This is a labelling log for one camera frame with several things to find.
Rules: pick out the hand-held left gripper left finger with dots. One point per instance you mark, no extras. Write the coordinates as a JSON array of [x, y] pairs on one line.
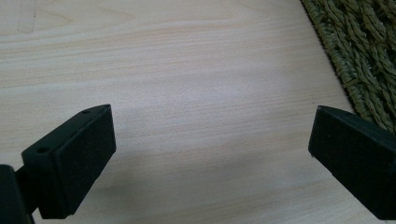
[[71, 161]]

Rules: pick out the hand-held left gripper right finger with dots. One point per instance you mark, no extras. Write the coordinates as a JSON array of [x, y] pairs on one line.
[[358, 155]]

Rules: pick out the green woven straw mat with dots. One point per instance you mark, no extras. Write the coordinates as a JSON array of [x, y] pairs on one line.
[[361, 46]]

